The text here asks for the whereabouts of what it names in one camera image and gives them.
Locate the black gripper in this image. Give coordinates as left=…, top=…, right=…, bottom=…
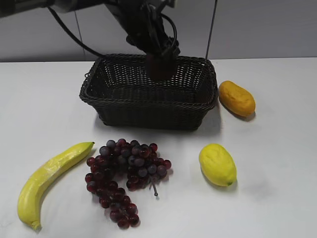
left=126, top=22, right=180, bottom=59

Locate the dark red apple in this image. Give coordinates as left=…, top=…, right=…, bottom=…
left=145, top=55, right=176, bottom=82

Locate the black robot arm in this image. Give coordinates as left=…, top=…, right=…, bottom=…
left=0, top=0, right=180, bottom=61

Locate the black wicker basket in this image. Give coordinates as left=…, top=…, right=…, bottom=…
left=79, top=54, right=218, bottom=130

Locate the orange mango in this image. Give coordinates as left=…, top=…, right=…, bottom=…
left=218, top=81, right=256, bottom=117

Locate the purple grape bunch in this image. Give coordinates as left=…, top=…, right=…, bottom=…
left=85, top=138, right=172, bottom=230

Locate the yellow lemon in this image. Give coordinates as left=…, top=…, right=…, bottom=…
left=199, top=144, right=237, bottom=187

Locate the yellow banana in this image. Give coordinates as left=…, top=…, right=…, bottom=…
left=17, top=142, right=95, bottom=232

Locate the black cable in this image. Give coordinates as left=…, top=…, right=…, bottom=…
left=47, top=6, right=117, bottom=58

